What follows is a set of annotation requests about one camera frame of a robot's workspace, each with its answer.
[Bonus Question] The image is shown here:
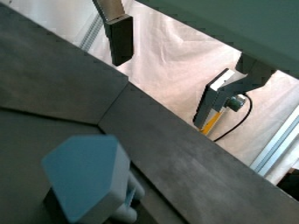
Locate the black curved fixture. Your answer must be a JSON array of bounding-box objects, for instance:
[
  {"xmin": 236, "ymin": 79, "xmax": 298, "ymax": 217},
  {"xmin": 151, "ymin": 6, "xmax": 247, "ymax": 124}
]
[{"xmin": 43, "ymin": 189, "xmax": 74, "ymax": 224}]

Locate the aluminium frame rail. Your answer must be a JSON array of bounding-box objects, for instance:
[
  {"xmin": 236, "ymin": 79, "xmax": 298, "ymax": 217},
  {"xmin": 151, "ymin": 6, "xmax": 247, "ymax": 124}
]
[{"xmin": 250, "ymin": 105, "xmax": 299, "ymax": 176}]

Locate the black floor cable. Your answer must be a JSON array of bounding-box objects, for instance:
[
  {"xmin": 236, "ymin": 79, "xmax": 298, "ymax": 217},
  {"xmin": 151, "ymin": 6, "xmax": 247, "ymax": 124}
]
[{"xmin": 212, "ymin": 94, "xmax": 254, "ymax": 143}]

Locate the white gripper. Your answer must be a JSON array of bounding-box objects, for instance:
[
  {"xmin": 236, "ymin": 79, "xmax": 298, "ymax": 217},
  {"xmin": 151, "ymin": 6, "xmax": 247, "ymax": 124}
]
[{"xmin": 136, "ymin": 0, "xmax": 299, "ymax": 79}]

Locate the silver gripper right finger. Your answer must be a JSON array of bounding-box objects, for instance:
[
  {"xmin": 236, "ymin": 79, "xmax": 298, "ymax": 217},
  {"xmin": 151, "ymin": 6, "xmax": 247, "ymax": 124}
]
[{"xmin": 192, "ymin": 53, "xmax": 276, "ymax": 129}]

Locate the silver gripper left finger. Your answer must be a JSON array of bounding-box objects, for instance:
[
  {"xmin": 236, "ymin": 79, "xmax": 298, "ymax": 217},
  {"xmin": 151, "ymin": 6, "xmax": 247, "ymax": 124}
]
[{"xmin": 92, "ymin": 0, "xmax": 135, "ymax": 66}]

